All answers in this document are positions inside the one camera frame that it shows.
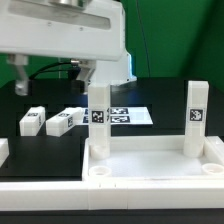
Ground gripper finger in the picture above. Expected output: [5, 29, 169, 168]
[7, 54, 29, 96]
[77, 60, 96, 83]

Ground white desk top tray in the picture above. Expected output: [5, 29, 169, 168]
[82, 135, 224, 181]

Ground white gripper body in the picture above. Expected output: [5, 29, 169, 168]
[0, 0, 125, 61]

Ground white left obstacle block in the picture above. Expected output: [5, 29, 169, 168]
[0, 138, 9, 167]

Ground fiducial marker sheet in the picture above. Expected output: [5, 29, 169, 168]
[81, 107, 153, 125]

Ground black cable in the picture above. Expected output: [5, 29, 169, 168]
[28, 63, 83, 80]

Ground white front obstacle rail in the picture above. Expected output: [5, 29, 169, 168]
[0, 180, 224, 211]

